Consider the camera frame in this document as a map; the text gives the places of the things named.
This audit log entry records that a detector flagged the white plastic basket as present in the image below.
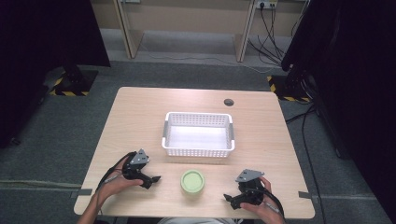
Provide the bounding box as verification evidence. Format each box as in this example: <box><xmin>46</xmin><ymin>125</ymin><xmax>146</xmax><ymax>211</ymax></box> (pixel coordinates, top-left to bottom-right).
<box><xmin>161</xmin><ymin>111</ymin><xmax>236</xmax><ymax>159</ymax></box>

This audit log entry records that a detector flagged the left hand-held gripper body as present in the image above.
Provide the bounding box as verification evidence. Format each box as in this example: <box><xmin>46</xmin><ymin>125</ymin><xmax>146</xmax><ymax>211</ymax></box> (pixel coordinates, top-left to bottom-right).
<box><xmin>121</xmin><ymin>148</ymin><xmax>150</xmax><ymax>182</ymax></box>

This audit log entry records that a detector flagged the bundle of black cables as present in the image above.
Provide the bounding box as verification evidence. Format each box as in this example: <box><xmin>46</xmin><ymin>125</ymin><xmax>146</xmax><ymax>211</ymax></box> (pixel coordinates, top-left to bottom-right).
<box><xmin>247</xmin><ymin>7</ymin><xmax>302</xmax><ymax>67</ymax></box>

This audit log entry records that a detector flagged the person's light clothing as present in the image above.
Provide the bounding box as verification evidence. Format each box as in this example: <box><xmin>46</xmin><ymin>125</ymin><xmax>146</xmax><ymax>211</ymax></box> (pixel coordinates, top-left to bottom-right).
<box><xmin>156</xmin><ymin>217</ymin><xmax>238</xmax><ymax>224</ymax></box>

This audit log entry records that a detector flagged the green round container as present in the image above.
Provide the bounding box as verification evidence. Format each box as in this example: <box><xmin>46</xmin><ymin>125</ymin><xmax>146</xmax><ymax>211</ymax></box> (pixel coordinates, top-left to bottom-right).
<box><xmin>179</xmin><ymin>169</ymin><xmax>206</xmax><ymax>195</ymax></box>

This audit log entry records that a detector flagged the black stand base striped tape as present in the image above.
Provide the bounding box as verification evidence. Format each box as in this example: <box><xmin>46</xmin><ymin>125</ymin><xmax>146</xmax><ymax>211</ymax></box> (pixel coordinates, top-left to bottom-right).
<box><xmin>42</xmin><ymin>64</ymin><xmax>100</xmax><ymax>97</ymax></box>
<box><xmin>266</xmin><ymin>74</ymin><xmax>313</xmax><ymax>104</ymax></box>

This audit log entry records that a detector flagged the white power strip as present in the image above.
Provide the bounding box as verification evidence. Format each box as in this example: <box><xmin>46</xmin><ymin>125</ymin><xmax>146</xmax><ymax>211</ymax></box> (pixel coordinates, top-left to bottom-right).
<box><xmin>255</xmin><ymin>0</ymin><xmax>278</xmax><ymax>10</ymax></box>

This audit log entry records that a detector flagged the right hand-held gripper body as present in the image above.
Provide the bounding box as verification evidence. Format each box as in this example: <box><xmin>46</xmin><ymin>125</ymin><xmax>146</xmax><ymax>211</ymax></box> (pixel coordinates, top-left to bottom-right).
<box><xmin>233</xmin><ymin>168</ymin><xmax>266</xmax><ymax>209</ymax></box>

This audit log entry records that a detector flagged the black floor cable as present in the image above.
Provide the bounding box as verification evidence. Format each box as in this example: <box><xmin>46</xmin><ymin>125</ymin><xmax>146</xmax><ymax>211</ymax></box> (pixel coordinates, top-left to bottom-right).
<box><xmin>285</xmin><ymin>103</ymin><xmax>327</xmax><ymax>224</ymax></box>

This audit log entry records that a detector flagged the person's right hand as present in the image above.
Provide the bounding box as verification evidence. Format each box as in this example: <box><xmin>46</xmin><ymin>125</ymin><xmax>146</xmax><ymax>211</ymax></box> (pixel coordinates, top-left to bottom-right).
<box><xmin>240</xmin><ymin>175</ymin><xmax>286</xmax><ymax>224</ymax></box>

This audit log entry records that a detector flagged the person's left hand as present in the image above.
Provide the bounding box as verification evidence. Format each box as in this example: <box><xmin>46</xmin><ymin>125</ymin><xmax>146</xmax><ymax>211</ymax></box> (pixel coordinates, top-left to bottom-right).
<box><xmin>98</xmin><ymin>155</ymin><xmax>145</xmax><ymax>201</ymax></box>

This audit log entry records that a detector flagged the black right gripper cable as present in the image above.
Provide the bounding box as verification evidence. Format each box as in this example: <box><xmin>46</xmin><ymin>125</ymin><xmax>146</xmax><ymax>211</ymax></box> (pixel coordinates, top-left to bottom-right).
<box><xmin>262</xmin><ymin>188</ymin><xmax>286</xmax><ymax>218</ymax></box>

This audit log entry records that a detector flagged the black curtain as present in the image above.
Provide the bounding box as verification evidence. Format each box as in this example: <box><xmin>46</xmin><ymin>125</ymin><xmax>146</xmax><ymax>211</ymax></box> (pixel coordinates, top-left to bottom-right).
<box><xmin>0</xmin><ymin>0</ymin><xmax>112</xmax><ymax>149</ymax></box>
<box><xmin>280</xmin><ymin>0</ymin><xmax>396</xmax><ymax>224</ymax></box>

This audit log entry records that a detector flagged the grey floor cable cover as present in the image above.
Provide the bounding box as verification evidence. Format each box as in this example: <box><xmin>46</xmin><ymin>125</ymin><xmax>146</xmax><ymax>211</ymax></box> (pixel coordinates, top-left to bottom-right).
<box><xmin>0</xmin><ymin>178</ymin><xmax>82</xmax><ymax>191</ymax></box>

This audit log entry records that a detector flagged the white floor cable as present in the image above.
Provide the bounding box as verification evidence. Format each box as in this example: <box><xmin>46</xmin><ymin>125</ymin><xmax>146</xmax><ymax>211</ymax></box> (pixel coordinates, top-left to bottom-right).
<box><xmin>139</xmin><ymin>43</ymin><xmax>283</xmax><ymax>75</ymax></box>

